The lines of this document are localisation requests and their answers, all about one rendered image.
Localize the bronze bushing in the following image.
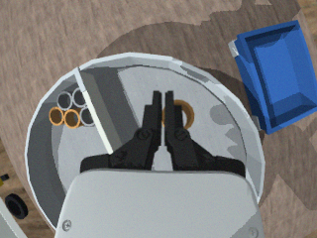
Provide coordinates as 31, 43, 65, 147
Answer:
162, 99, 194, 130
63, 108, 84, 129
49, 107, 65, 126

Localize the blue crate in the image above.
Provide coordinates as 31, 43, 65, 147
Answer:
228, 20, 317, 135

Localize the grey metal ring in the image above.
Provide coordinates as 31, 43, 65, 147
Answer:
56, 91, 78, 111
72, 87, 87, 107
79, 106, 95, 126

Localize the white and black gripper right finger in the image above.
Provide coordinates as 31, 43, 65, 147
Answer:
164, 90, 246, 178

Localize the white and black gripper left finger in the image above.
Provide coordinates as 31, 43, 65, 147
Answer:
80, 90, 161, 173

